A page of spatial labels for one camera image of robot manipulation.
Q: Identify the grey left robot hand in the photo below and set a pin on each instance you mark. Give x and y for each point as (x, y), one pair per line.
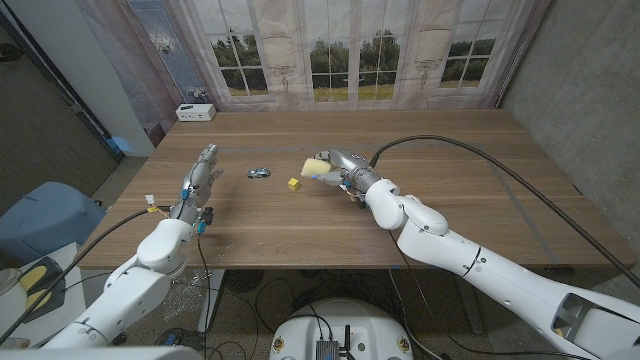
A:
(199, 182)

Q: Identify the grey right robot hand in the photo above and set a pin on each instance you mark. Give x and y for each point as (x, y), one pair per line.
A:
(352, 167)

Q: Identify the yellow sponge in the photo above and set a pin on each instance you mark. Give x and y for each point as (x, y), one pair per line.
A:
(314, 167)

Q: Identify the small yellow block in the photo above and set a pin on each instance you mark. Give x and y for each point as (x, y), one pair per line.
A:
(294, 184)

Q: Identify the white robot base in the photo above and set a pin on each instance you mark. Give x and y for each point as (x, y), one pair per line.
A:
(345, 325)

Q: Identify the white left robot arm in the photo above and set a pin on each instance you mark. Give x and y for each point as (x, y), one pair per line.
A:
(135, 290)

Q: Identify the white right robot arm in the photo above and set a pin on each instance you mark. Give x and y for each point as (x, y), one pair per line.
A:
(450, 245)

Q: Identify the small silver toy car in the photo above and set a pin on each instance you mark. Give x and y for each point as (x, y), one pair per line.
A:
(259, 173)

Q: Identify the white power box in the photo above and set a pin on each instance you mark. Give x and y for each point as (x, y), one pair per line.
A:
(195, 112)

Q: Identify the black round floor object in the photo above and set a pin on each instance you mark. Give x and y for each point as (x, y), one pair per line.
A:
(245, 281)

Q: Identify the white table leg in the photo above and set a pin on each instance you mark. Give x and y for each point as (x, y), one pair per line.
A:
(214, 295)

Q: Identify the printed window backdrop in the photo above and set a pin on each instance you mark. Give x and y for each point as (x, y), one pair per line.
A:
(350, 50)

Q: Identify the blue plastic bin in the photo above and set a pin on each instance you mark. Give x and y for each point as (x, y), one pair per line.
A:
(45, 220)

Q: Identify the black floor power strip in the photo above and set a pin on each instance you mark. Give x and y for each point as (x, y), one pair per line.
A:
(187, 341)

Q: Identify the black yellow foot pedal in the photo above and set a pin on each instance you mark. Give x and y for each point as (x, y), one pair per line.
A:
(45, 280)

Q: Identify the grey table leg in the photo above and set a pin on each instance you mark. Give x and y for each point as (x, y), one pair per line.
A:
(475, 315)

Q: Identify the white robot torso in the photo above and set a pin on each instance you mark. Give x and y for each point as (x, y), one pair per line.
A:
(100, 354)

